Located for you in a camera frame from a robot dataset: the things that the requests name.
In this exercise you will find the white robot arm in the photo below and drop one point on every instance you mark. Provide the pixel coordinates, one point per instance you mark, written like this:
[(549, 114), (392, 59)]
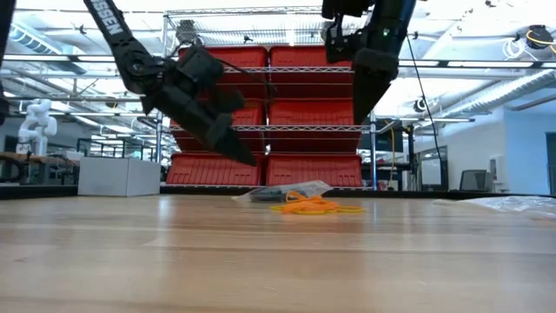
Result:
[(37, 126)]

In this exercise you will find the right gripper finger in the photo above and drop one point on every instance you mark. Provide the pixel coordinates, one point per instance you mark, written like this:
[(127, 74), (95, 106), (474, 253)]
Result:
[(367, 93)]

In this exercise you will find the black aluminium table frame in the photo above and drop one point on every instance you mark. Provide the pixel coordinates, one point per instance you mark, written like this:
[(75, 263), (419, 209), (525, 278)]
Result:
[(43, 191)]

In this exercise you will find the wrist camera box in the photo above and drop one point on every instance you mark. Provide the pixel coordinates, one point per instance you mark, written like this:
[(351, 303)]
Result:
[(343, 43), (200, 65)]

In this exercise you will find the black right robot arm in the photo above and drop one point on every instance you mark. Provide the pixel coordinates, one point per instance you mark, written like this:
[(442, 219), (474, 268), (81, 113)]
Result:
[(399, 13)]

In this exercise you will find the orange rubber band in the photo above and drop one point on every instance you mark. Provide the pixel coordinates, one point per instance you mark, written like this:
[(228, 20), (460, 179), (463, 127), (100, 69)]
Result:
[(295, 193), (310, 206)]

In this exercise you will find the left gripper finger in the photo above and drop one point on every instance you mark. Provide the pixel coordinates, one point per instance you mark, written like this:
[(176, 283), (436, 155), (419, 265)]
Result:
[(236, 148)]

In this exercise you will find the wooden workbench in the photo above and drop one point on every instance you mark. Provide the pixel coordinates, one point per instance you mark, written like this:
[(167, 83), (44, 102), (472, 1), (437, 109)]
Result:
[(43, 160)]

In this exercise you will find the white wall dispenser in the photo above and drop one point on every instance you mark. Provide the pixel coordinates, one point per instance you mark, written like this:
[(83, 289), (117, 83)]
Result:
[(499, 169)]

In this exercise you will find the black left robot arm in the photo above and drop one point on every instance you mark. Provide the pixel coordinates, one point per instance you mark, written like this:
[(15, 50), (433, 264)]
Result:
[(126, 52)]

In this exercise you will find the dark grey monitor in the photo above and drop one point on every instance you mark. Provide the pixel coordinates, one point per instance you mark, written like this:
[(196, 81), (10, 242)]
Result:
[(475, 180)]

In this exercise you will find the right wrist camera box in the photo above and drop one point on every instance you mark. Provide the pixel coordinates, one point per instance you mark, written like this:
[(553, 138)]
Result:
[(343, 43)]

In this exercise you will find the red plastic bin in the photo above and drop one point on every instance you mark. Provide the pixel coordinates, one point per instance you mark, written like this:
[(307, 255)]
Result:
[(304, 56), (247, 56), (313, 113), (313, 167), (254, 117), (195, 169)]

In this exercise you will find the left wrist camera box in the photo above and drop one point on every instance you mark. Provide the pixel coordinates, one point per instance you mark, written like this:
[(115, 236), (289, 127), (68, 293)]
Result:
[(200, 65)]

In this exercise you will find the black hanging monitor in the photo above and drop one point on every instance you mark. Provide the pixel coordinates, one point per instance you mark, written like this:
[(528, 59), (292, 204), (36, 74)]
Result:
[(384, 139)]

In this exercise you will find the white cardboard box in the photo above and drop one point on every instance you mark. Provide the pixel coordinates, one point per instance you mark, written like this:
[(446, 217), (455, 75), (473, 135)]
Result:
[(117, 176)]

